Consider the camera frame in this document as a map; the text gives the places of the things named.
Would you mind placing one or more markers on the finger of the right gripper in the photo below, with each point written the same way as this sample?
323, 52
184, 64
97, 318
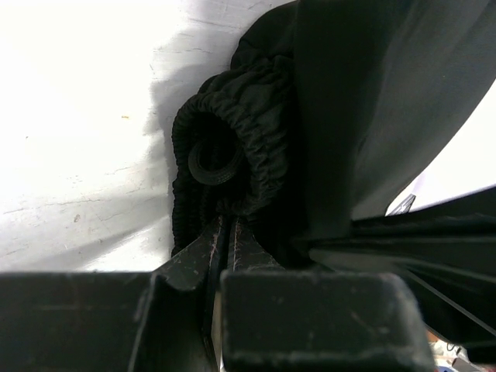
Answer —
446, 255

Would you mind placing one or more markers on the black trousers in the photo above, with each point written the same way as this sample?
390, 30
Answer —
327, 111

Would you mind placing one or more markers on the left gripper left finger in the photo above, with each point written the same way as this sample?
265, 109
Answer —
115, 321

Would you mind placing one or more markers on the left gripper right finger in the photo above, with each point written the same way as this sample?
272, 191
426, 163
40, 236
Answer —
313, 320

